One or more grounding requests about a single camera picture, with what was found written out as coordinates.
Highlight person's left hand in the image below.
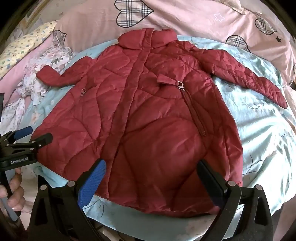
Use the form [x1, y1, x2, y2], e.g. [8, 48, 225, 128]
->
[9, 168, 25, 211]

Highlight light blue floral blanket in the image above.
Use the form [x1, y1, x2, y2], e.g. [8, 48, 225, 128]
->
[22, 35, 296, 241]

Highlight red quilted jacket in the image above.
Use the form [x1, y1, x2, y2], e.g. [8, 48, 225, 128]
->
[35, 29, 288, 218]

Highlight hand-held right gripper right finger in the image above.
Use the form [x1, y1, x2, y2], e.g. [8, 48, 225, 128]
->
[196, 159, 273, 241]

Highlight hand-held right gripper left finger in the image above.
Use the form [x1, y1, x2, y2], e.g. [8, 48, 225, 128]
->
[29, 159, 107, 241]

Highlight pink floral quilt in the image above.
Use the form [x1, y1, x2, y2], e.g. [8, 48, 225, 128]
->
[0, 37, 74, 132]

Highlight yellow floral pillow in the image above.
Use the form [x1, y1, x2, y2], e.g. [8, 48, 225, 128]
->
[0, 21, 58, 75]

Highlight pink duvet with plaid hearts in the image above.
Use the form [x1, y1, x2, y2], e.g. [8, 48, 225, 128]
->
[42, 0, 296, 93]

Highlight gold trimmed headboard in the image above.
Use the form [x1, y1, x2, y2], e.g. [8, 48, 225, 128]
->
[9, 0, 56, 30]

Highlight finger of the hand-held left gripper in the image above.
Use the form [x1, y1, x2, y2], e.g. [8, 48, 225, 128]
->
[7, 133, 53, 153]
[0, 126, 33, 145]

